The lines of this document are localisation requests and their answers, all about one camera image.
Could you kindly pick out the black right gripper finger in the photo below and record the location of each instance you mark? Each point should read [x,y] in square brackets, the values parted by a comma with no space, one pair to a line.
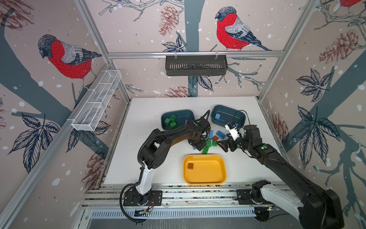
[232,145]
[223,145]

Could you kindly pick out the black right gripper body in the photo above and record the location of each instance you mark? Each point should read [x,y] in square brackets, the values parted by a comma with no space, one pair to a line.
[241,142]

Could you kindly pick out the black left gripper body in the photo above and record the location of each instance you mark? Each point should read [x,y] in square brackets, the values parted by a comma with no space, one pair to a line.
[199,143]

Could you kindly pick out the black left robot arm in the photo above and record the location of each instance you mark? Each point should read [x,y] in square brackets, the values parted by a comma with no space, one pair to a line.
[154,150]

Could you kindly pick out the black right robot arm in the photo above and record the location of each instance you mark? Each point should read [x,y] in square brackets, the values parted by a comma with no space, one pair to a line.
[313,206]

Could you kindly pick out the long green lego brick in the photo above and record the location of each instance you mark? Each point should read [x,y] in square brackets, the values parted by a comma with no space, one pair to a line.
[206,149]

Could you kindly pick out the blue flat lego plate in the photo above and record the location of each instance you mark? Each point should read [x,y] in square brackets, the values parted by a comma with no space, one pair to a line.
[221,135]

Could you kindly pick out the yellow plastic tray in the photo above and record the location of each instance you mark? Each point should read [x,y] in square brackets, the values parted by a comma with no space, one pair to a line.
[209,169]

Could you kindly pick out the right dark teal bin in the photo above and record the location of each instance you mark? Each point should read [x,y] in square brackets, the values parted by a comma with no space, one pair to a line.
[228,115]

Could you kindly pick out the dark teal bin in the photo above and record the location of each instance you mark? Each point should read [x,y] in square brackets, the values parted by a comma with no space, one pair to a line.
[180,115]
[228,115]

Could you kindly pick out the left dark teal bin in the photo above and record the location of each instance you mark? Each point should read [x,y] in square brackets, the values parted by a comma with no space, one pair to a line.
[180,115]

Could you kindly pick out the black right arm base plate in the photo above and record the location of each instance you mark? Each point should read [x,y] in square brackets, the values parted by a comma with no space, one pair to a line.
[249,197]

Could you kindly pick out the black hanging wire basket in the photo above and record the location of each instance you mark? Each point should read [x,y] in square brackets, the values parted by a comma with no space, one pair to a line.
[196,65]

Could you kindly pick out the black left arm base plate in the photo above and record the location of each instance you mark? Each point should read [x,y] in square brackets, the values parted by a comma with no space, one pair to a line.
[135,199]

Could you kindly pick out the white wire mesh shelf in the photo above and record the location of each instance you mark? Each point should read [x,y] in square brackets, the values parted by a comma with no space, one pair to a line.
[93,109]

